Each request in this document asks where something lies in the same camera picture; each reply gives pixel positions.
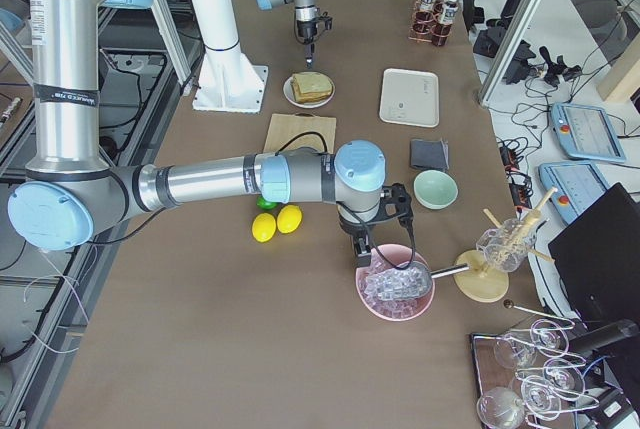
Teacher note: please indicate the cream rabbit tray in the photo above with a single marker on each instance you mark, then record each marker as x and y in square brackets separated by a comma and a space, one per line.
[409, 97]

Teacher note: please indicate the blue teach pendant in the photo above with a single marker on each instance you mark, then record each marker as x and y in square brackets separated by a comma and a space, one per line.
[579, 184]
[585, 132]

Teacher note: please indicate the wine glass rack tray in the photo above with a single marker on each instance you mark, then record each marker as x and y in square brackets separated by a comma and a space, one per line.
[528, 377]

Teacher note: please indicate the tea bottle right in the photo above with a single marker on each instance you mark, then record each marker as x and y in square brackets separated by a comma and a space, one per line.
[423, 17]

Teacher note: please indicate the tea bottle front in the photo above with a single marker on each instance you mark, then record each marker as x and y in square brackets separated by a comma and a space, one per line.
[444, 23]

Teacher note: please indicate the bread slice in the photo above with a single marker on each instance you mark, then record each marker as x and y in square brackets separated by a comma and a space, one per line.
[311, 81]
[311, 96]

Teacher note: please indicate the steel ice scoop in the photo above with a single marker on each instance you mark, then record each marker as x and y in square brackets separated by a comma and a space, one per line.
[413, 282]

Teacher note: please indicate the yellow lemon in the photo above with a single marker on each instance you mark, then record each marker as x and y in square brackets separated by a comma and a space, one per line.
[264, 227]
[289, 219]

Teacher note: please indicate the green bowl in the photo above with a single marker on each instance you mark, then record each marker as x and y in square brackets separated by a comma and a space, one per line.
[435, 189]

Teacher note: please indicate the yellow lemon upper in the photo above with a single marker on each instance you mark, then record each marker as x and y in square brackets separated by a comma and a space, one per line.
[289, 219]

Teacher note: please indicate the copper wire bottle rack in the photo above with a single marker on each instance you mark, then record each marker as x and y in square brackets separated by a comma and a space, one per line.
[427, 38]

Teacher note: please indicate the pink ice bowl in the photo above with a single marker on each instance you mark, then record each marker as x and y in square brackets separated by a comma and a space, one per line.
[392, 256]

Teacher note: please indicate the blue teach pendant near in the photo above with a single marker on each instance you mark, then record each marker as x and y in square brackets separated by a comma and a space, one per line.
[579, 184]

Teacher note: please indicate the blue teach pendant far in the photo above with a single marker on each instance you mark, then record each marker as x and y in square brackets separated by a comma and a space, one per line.
[585, 132]

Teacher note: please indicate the white round plate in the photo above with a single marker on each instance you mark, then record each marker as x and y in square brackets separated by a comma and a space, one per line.
[288, 92]

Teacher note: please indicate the aluminium frame post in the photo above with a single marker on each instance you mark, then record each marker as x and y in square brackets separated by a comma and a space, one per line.
[507, 49]

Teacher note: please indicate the yellow lemon lower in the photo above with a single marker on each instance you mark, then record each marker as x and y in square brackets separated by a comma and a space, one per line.
[264, 227]

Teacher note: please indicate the green lime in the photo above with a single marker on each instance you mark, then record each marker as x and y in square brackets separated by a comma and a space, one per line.
[265, 204]

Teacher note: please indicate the black laptop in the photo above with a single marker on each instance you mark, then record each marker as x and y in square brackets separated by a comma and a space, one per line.
[597, 258]

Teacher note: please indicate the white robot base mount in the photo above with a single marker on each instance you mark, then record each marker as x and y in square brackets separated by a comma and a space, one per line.
[227, 81]

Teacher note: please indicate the grey folded cloth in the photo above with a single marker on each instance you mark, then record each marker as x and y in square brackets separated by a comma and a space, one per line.
[429, 155]

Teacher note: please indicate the glass pitcher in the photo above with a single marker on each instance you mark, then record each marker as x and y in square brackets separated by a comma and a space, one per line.
[506, 247]

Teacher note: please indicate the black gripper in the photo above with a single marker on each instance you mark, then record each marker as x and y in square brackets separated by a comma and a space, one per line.
[356, 230]
[305, 31]

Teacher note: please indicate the wooden mug tree stand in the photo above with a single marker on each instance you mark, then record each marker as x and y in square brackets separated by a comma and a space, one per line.
[484, 283]

